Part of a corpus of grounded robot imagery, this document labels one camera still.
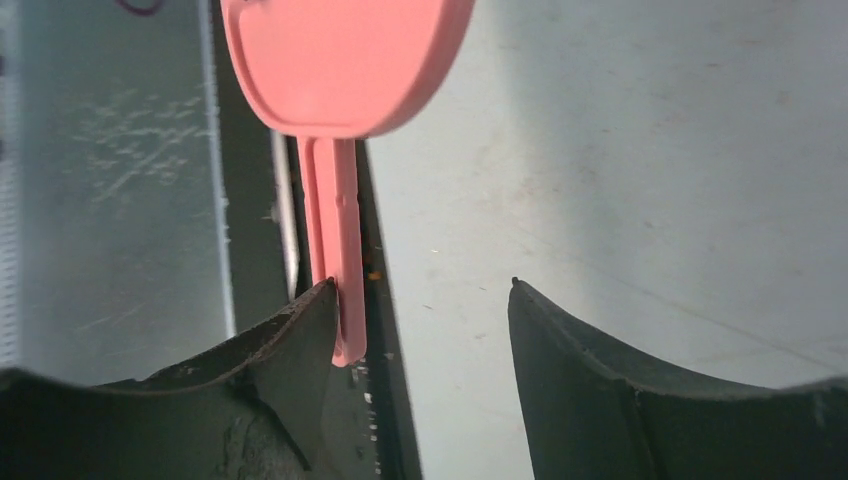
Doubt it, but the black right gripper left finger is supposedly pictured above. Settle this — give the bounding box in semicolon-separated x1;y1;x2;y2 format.
1;280;337;479

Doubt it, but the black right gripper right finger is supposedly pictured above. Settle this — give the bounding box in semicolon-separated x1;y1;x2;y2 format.
508;279;847;479

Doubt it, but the pink hand brush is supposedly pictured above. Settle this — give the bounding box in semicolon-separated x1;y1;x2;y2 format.
221;0;473;367

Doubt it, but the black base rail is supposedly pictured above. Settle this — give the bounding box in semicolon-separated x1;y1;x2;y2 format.
210;1;422;479

